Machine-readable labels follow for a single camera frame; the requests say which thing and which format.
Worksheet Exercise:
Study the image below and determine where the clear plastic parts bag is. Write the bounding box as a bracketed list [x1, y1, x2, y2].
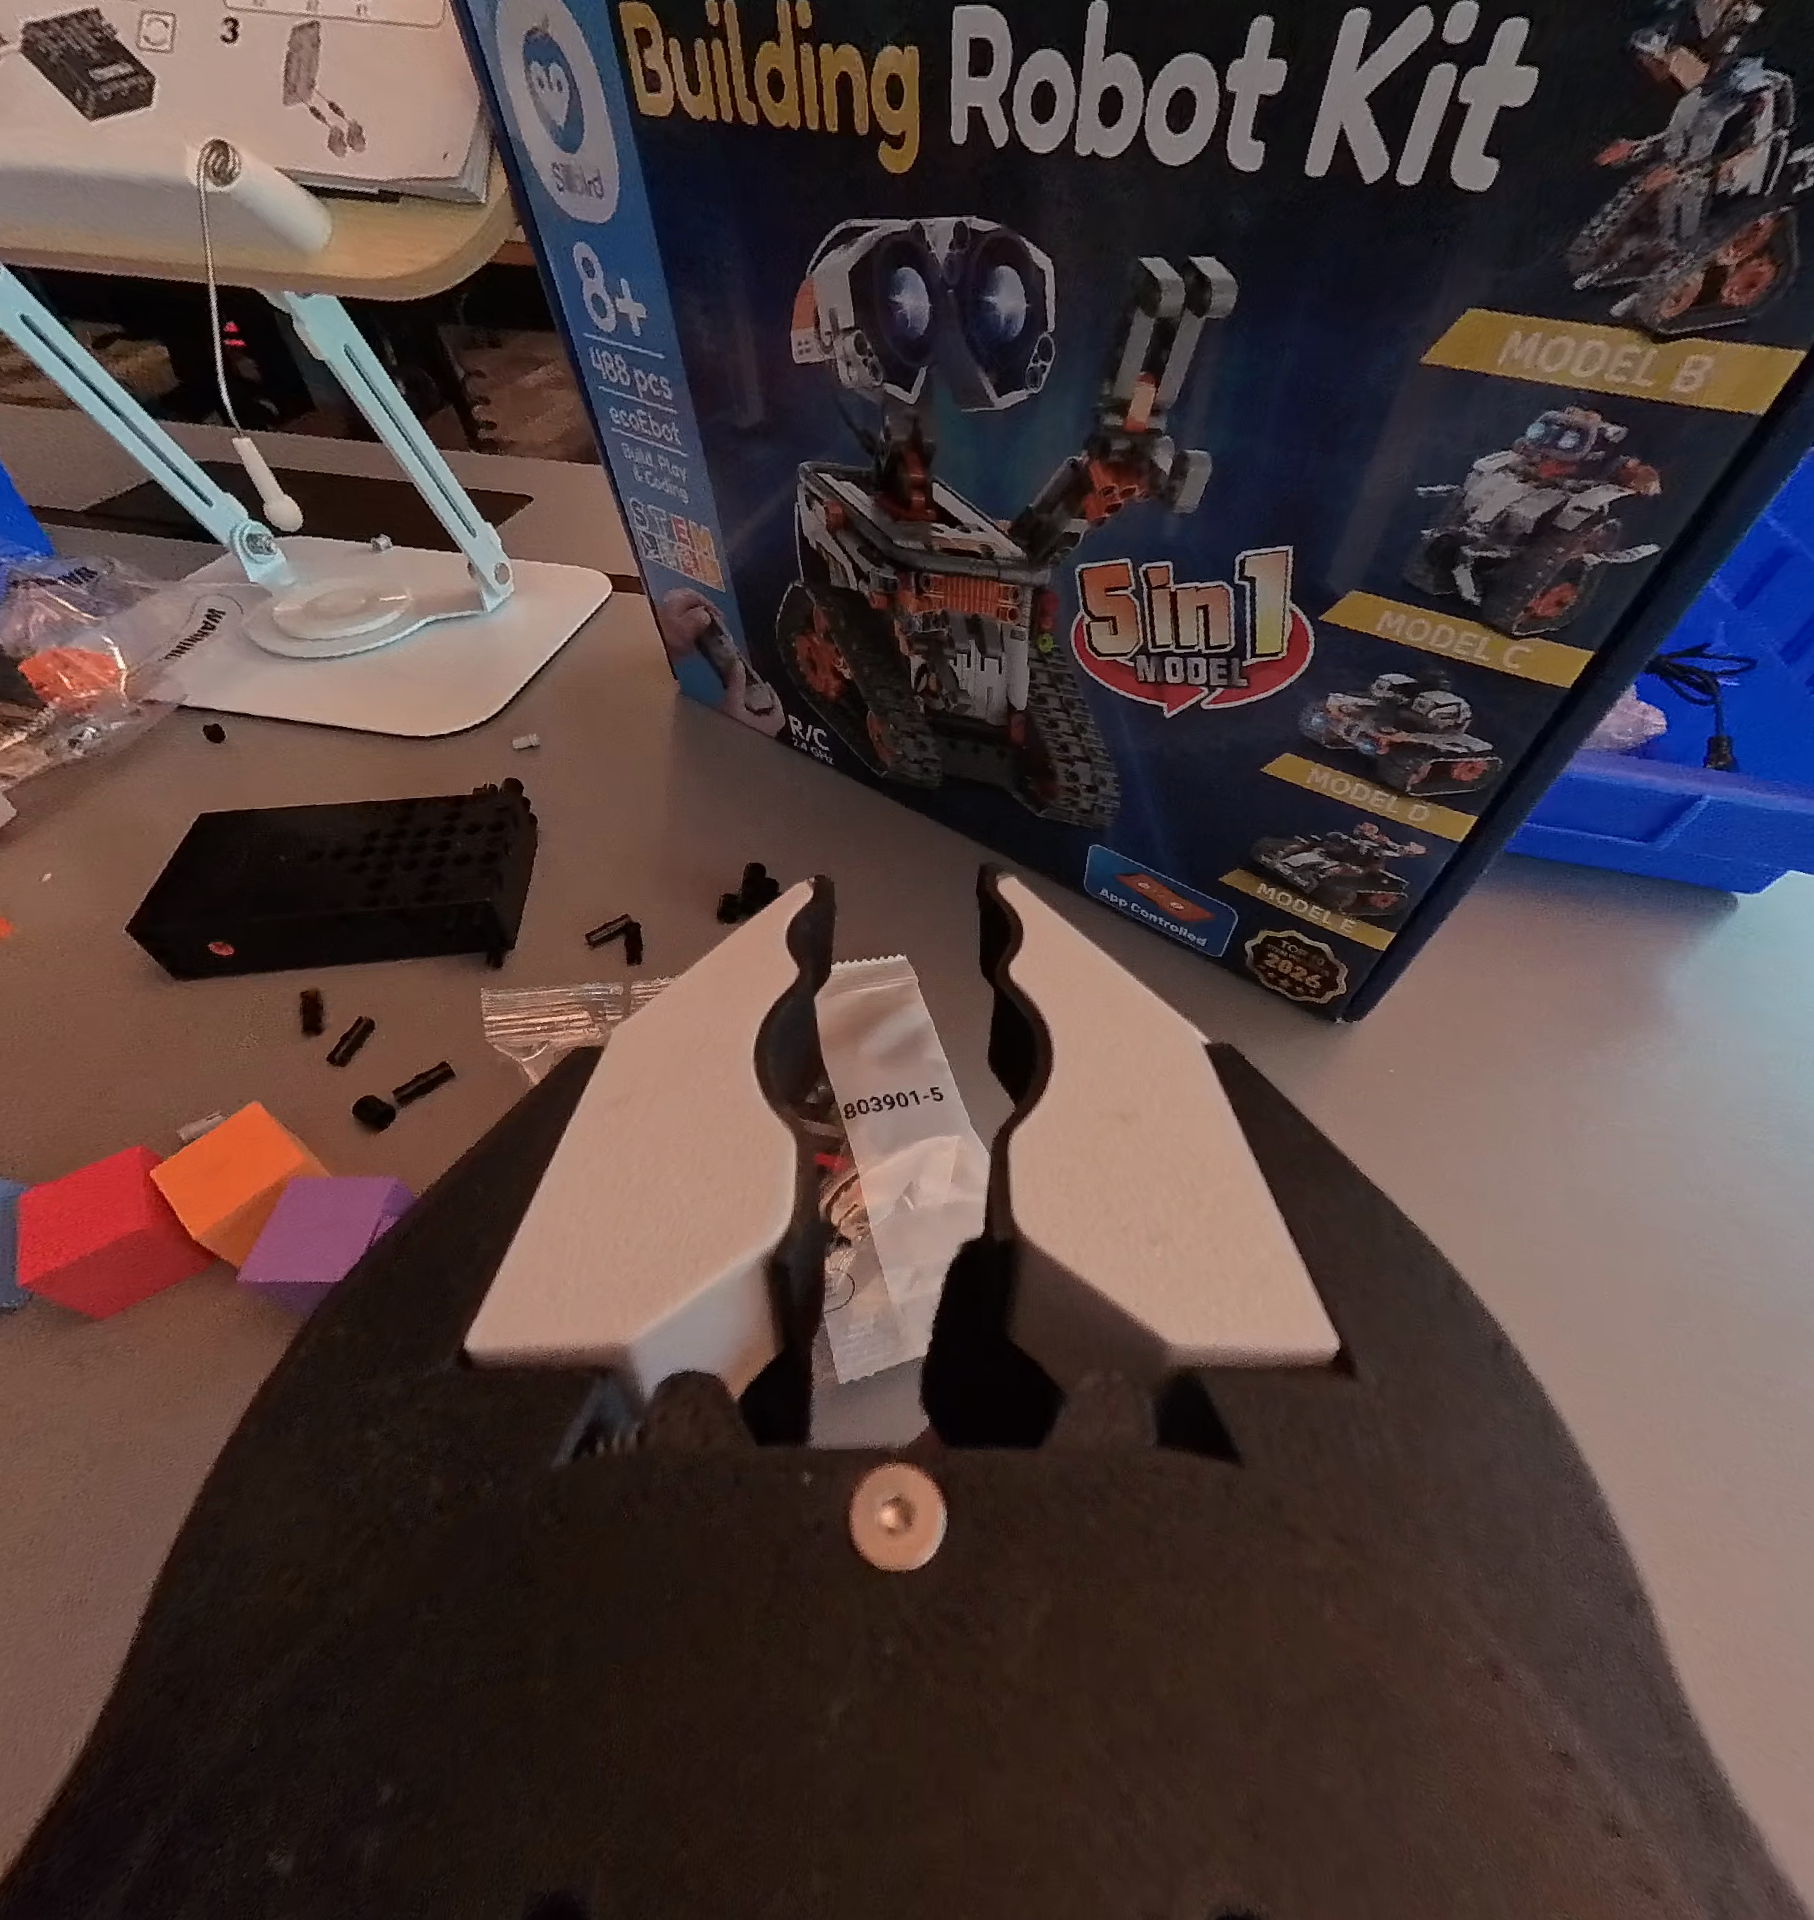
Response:
[479, 949, 972, 1392]

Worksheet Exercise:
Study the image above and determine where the purple foam cube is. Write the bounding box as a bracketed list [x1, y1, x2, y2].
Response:
[232, 1171, 420, 1296]

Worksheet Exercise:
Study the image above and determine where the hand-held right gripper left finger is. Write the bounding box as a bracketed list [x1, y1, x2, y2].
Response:
[464, 878, 839, 1451]

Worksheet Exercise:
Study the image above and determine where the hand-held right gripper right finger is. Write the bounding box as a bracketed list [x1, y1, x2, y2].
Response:
[922, 864, 1341, 1451]

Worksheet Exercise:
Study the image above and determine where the red foam cube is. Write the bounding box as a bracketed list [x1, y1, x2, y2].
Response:
[15, 1146, 220, 1323]

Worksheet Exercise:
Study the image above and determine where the black perforated building plate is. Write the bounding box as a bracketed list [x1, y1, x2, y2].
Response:
[124, 777, 542, 985]

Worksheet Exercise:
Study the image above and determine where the orange foam cube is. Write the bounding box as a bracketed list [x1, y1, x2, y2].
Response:
[147, 1099, 335, 1269]

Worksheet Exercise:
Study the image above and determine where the white booklet stand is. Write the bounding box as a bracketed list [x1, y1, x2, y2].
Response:
[0, 132, 617, 745]

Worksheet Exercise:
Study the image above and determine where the blue robot kit box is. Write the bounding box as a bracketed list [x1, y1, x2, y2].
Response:
[450, 0, 1814, 1026]

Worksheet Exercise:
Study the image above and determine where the black cable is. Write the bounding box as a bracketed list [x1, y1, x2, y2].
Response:
[1653, 641, 1752, 777]

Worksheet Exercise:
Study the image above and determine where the brown desk cable hatch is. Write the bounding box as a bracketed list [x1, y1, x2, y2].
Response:
[34, 477, 538, 551]

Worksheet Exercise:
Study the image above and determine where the white instruction booklet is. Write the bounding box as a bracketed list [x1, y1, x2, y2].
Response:
[0, 0, 500, 207]

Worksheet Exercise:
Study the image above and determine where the large clear warning bag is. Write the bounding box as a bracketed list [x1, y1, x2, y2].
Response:
[0, 515, 268, 792]

